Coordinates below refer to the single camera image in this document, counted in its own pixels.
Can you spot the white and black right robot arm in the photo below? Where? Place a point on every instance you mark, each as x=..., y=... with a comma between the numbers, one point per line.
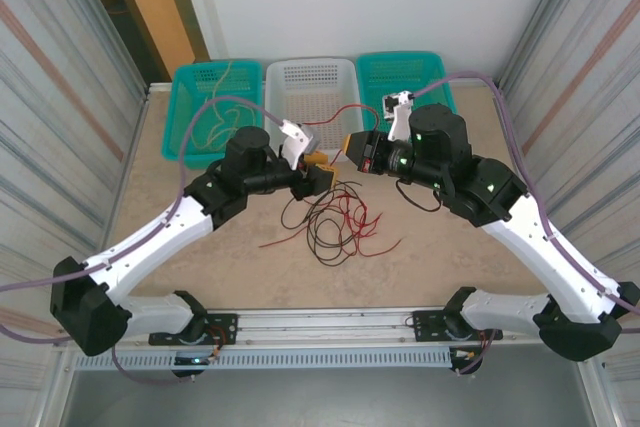
x=560, y=262

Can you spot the teal plastic basket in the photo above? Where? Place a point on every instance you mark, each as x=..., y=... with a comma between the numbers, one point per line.
x=200, y=82
x=400, y=72

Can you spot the aluminium mounting rail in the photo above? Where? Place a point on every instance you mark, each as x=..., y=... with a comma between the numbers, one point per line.
x=325, y=322

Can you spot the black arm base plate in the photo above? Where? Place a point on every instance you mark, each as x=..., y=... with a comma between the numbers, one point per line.
x=425, y=324
x=225, y=322

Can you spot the white plastic basket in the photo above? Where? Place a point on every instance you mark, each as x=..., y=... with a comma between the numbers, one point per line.
x=310, y=87

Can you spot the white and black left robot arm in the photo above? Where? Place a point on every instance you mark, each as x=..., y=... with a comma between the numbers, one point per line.
x=150, y=242

